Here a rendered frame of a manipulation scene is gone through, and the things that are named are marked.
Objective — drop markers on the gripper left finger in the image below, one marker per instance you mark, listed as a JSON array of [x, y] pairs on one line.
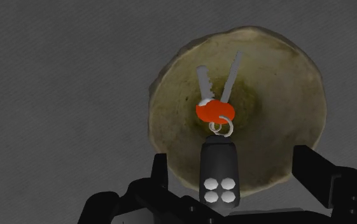
[[153, 195]]

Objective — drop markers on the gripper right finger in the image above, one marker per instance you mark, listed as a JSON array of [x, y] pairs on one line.
[[336, 183]]

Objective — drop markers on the keys with black remote fob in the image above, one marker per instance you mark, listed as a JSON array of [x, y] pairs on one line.
[[218, 167]]

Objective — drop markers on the beige round bowl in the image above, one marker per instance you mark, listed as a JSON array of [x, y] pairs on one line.
[[274, 102]]

